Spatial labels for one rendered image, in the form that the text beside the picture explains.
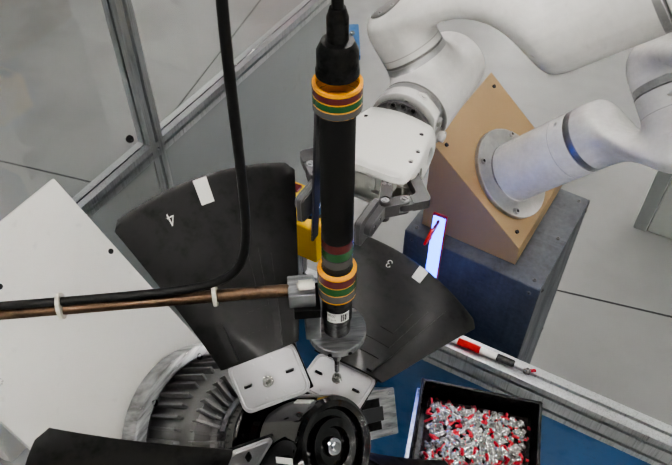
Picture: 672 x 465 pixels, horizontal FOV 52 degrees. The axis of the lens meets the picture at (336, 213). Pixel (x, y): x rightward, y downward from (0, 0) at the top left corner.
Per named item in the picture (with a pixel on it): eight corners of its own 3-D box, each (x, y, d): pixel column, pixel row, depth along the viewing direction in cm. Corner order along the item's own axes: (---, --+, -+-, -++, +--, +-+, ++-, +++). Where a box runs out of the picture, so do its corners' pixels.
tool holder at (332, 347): (293, 362, 81) (289, 312, 74) (289, 313, 86) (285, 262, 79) (369, 355, 82) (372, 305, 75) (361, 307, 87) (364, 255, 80)
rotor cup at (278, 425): (276, 524, 89) (345, 540, 80) (205, 451, 84) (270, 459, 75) (331, 432, 98) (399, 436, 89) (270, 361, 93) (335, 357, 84)
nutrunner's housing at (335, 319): (322, 359, 85) (314, 22, 52) (319, 332, 87) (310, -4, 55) (354, 356, 85) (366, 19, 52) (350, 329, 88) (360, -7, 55)
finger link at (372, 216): (410, 213, 72) (382, 257, 68) (383, 203, 73) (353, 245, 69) (413, 191, 70) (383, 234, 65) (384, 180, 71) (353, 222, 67)
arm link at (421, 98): (445, 154, 82) (435, 168, 81) (378, 131, 85) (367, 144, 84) (454, 95, 76) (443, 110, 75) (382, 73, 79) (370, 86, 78)
